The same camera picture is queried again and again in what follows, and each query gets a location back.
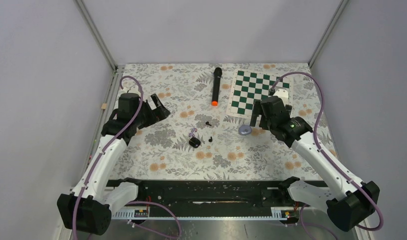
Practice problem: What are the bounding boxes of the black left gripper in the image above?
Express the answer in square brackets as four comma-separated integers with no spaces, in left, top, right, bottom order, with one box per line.
[133,94,170,130]

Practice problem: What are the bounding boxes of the black earbud charging case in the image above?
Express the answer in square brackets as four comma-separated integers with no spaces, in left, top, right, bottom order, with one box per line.
[188,137,201,149]

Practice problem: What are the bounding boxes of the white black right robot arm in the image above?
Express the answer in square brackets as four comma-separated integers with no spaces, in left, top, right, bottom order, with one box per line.
[250,96,380,232]

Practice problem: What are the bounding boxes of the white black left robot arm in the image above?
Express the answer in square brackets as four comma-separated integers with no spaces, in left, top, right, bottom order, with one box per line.
[57,93,170,236]

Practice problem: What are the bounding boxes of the purple clip earbuds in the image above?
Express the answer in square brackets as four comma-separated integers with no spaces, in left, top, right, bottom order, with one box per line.
[188,128,198,138]

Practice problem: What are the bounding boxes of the green white chessboard mat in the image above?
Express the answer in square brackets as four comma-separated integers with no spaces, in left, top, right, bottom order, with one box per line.
[226,68,294,119]

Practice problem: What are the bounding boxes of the silver computer mouse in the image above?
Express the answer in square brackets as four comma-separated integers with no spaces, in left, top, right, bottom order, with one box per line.
[238,124,253,136]

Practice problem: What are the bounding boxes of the floral tablecloth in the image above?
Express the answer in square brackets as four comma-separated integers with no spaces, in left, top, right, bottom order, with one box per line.
[110,63,320,180]

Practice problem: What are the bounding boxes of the black microphone orange end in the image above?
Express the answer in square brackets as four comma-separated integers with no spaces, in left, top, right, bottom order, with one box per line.
[211,67,223,107]

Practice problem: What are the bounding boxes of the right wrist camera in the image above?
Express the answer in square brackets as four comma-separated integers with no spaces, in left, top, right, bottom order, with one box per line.
[273,88,290,101]

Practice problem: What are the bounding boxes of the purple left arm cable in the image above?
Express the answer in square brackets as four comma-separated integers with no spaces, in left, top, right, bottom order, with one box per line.
[71,75,145,240]

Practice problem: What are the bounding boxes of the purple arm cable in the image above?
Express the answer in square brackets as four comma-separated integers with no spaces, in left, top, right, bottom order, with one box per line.
[71,75,145,240]
[269,71,385,232]

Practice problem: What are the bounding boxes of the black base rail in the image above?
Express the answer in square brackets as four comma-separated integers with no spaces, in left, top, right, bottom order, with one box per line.
[105,179,329,218]

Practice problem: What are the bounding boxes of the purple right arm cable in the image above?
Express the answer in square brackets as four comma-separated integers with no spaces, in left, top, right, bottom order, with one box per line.
[269,71,385,232]

